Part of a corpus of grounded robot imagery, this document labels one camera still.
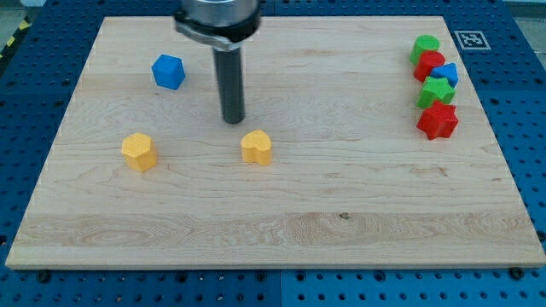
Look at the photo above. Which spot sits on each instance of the yellow heart block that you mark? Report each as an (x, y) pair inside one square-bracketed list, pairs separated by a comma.
[(256, 147)]

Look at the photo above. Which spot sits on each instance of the red star block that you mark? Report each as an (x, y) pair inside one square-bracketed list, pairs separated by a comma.
[(438, 120)]

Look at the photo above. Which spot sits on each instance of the green star block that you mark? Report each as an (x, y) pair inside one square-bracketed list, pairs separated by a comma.
[(435, 89)]

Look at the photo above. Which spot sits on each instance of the wooden board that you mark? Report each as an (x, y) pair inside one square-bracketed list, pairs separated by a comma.
[(353, 183)]

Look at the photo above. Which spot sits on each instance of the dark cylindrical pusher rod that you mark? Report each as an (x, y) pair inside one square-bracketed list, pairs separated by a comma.
[(230, 84)]

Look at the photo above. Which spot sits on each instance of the blue cube block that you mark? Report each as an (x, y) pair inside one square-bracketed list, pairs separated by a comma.
[(168, 72)]

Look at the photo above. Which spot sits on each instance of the yellow hexagon block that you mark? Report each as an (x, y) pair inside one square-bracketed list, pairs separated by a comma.
[(139, 152)]

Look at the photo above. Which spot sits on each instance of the red cylinder block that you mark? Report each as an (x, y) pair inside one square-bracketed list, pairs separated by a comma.
[(427, 62)]

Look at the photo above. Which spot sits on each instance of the green cylinder block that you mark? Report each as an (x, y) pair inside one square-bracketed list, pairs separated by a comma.
[(422, 43)]

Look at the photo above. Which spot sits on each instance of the blue triangle block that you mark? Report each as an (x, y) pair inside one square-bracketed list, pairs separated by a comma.
[(448, 71)]

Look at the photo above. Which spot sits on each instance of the white fiducial marker tag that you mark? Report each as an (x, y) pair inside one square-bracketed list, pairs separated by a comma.
[(472, 40)]

